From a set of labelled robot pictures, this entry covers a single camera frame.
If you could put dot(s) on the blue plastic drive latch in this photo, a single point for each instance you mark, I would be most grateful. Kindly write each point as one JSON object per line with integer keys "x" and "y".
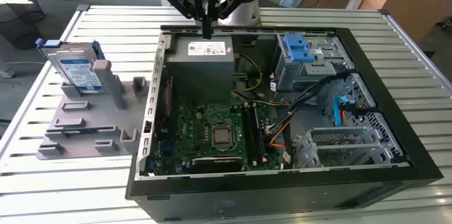
{"x": 296, "y": 46}

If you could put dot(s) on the grey plastic parts rack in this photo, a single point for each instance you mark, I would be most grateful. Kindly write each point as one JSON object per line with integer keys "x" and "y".
{"x": 102, "y": 114}

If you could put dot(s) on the grey metal drive cage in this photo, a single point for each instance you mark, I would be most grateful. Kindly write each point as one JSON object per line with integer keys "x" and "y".
{"x": 292, "y": 75}

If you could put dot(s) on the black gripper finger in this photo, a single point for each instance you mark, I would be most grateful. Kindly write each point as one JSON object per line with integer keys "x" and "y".
{"x": 211, "y": 9}
{"x": 196, "y": 4}

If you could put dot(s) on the silver CPU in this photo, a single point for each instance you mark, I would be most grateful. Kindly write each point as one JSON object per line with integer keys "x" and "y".
{"x": 222, "y": 136}

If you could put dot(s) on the green motherboard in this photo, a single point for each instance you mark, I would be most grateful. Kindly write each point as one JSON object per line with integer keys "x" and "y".
{"x": 231, "y": 114}

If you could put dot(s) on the black RAM slot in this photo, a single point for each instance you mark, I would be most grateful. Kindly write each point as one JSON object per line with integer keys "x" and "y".
{"x": 250, "y": 134}
{"x": 260, "y": 134}

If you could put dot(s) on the black open PC case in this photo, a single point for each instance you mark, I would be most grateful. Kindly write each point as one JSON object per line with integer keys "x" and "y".
{"x": 247, "y": 200}

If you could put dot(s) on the CPU socket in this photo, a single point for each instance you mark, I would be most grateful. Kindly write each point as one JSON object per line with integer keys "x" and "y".
{"x": 211, "y": 137}

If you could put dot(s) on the grey power supply unit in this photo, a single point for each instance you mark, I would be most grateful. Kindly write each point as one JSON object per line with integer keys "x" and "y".
{"x": 202, "y": 75}

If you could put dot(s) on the black graphics card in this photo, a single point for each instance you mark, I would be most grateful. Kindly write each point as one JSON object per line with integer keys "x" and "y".
{"x": 216, "y": 165}

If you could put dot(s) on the hard disk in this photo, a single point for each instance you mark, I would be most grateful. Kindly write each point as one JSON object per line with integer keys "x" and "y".
{"x": 76, "y": 73}

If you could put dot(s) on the grey metal foot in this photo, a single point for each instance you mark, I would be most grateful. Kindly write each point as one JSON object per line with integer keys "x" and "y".
{"x": 6, "y": 70}

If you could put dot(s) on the black case fan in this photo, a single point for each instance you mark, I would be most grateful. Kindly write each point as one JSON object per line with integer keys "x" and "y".
{"x": 166, "y": 107}

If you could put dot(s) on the metal disk bay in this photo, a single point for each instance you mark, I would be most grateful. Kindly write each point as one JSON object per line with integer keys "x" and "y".
{"x": 354, "y": 146}

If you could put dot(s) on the black waste bin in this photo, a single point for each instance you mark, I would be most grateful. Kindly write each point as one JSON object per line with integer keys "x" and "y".
{"x": 22, "y": 28}

